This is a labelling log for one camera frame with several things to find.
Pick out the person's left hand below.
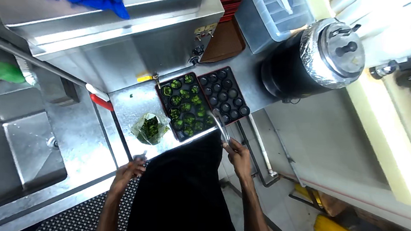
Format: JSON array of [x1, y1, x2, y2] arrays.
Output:
[[109, 155, 147, 200]]

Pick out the person's right hand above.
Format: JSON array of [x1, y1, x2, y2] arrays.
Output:
[[220, 137, 254, 180]]

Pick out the silver metal tongs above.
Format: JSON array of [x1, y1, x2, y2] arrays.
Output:
[[210, 108, 233, 146]]

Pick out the person's left forearm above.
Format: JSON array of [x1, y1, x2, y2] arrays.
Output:
[[97, 192, 124, 231]]

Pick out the person's right forearm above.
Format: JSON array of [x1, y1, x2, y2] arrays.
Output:
[[238, 174, 280, 231]]

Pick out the white pipe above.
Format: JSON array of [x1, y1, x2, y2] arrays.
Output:
[[245, 113, 281, 177]]

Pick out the black tray with red rim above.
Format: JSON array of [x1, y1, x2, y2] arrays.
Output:
[[194, 64, 253, 128], [151, 69, 222, 145]]

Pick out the pile of chopped green leaves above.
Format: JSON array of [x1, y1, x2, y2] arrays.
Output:
[[138, 115, 160, 143]]

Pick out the black pole with red end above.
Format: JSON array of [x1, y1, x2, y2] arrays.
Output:
[[86, 93, 138, 162]]

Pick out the group of empty round cups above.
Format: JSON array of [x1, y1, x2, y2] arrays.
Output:
[[197, 68, 252, 125]]

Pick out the clear plastic bag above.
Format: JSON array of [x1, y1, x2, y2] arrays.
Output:
[[130, 112, 171, 146]]

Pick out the person's body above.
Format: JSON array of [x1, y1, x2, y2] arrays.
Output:
[[126, 124, 251, 231]]

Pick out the group of green-filled cups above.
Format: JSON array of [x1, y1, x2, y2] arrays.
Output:
[[158, 72, 219, 139]]

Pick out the black white dotted mat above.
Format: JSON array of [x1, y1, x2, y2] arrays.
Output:
[[33, 152, 151, 231]]

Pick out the black round soup warmer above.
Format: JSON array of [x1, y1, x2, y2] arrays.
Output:
[[259, 14, 368, 108]]

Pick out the brown tray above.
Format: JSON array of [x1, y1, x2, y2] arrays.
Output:
[[199, 15, 248, 66]]

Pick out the stainless steel sink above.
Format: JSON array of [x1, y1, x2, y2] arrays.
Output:
[[0, 85, 73, 225]]

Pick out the aluminium foil wrap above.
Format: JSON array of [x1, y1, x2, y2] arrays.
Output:
[[297, 16, 368, 92]]

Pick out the clear plastic storage container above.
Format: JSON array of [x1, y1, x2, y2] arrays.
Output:
[[232, 0, 317, 58]]

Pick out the stainless steel machine with knobs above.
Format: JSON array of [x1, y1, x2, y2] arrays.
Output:
[[0, 0, 226, 101]]

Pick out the round metal lid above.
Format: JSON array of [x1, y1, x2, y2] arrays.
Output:
[[316, 20, 368, 80]]

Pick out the gray pole with white end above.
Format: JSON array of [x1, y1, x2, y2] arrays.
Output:
[[0, 28, 114, 102]]

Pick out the stack of red trays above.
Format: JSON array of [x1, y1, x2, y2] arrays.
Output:
[[213, 0, 249, 24]]

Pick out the cream long beam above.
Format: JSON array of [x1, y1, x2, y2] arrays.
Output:
[[337, 67, 411, 208]]

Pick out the green plastic bottle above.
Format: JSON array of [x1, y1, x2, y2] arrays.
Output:
[[0, 59, 27, 84]]

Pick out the stacks of plastic cups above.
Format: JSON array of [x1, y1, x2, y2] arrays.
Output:
[[326, 0, 411, 71]]

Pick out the valve with yellow handle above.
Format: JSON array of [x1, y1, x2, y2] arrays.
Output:
[[136, 72, 161, 89]]

